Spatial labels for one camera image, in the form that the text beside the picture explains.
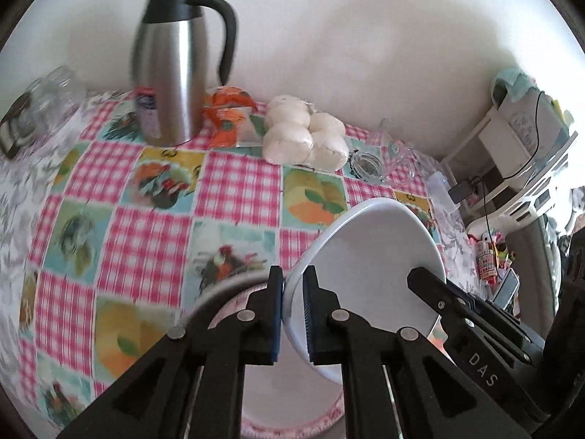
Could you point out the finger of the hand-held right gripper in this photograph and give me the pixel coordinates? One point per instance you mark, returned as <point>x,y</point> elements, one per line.
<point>438,295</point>

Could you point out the white plastic shelf rack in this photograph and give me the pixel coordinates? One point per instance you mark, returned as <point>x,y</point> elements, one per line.
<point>525,206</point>

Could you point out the black charger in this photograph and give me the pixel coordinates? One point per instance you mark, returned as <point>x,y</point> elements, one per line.
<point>461,190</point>

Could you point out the white shelf unit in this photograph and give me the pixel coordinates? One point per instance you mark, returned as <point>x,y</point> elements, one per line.
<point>491,139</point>

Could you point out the metal plate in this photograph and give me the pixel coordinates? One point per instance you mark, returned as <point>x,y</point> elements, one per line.
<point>215,290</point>

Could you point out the bag of white steamed buns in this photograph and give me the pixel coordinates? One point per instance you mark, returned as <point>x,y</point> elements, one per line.
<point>292,137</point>

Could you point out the orange snack packet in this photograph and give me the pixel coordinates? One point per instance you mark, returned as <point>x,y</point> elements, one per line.
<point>226,119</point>

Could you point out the colourful candy tube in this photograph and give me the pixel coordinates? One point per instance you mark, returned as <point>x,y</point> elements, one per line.
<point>485,260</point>

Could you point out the black smartphone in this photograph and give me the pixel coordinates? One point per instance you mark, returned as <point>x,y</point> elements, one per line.
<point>505,289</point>

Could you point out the large white bowl red print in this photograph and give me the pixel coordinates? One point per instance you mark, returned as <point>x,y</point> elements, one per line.
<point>365,256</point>

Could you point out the pink checked fruit tablecloth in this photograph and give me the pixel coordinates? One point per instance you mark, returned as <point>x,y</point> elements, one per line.
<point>151,238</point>

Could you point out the white printer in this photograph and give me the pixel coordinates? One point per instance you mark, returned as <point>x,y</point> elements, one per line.
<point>530,123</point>

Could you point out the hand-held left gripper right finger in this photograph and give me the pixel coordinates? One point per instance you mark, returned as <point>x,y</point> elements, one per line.
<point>311,329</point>

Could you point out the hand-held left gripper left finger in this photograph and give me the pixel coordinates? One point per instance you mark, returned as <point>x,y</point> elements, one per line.
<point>275,329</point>

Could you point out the clear glass mug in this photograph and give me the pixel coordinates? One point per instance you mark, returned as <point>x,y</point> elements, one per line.
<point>365,164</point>

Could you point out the steel thermos jug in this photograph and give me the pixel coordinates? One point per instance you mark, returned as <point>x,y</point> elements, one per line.
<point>173,77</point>

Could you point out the clear glass cup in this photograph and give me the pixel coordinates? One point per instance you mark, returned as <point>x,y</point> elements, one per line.
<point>39,107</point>
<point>61,87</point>

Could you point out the teal cloth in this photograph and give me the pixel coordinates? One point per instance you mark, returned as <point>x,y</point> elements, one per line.
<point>514,82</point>

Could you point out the floral rimmed white plate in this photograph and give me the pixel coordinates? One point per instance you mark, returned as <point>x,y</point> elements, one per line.
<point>292,398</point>

